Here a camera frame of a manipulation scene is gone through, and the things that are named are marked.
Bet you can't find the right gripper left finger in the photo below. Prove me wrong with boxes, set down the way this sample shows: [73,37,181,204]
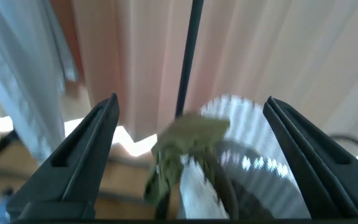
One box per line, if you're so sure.
[6,92,121,220]

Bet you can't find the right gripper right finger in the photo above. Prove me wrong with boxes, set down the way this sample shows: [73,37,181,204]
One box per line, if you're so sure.
[262,95,358,220]

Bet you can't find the pale grey shorts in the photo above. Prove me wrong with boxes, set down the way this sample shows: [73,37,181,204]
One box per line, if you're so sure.
[0,0,77,162]

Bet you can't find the green garment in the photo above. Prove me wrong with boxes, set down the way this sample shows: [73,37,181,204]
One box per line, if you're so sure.
[143,111,231,206]

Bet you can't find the white laundry basket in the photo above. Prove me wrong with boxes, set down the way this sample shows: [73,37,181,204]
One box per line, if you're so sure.
[177,94,358,220]

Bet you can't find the black clothes rack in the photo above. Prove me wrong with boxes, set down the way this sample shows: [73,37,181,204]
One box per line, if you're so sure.
[0,0,205,220]

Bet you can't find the beige curtain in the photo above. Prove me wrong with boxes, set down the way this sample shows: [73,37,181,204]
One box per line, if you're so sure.
[50,0,358,156]

